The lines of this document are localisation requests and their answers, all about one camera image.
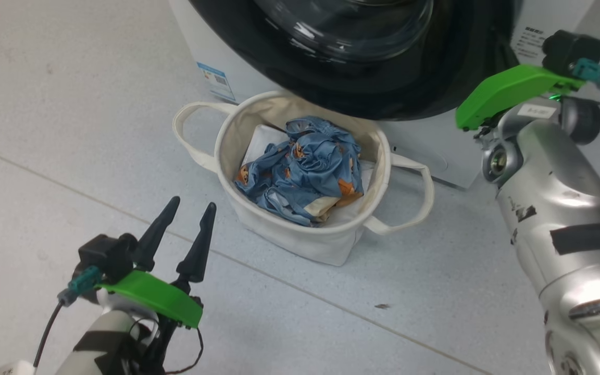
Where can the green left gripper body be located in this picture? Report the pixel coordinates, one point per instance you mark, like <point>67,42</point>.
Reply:
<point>159,299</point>

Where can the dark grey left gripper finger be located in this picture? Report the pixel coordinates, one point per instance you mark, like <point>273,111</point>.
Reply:
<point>154,239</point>
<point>196,255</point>

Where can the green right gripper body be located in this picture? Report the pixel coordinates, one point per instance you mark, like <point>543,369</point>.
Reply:
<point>508,91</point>

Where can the black glass washing machine door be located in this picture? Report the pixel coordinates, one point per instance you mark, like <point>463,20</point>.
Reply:
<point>383,78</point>

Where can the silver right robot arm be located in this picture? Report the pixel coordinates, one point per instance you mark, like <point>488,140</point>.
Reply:
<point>560,208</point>

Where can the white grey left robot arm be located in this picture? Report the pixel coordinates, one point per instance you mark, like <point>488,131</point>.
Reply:
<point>102,344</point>

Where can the white front-load washing machine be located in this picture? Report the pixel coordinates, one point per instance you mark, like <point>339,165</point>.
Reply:
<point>435,148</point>

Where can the cream fabric laundry basket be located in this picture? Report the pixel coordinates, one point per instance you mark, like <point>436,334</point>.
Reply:
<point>300,239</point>

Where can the small white text sticker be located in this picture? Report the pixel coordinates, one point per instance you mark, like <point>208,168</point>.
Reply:
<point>526,41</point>

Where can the blue white energy label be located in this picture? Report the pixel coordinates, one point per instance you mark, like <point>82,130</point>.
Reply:
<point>216,80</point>

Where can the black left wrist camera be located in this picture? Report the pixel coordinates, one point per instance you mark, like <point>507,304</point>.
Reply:
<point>104,255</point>

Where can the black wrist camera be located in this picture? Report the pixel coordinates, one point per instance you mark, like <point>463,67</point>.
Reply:
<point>104,255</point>
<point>571,49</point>

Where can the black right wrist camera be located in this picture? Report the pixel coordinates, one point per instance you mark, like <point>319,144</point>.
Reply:
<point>571,49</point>

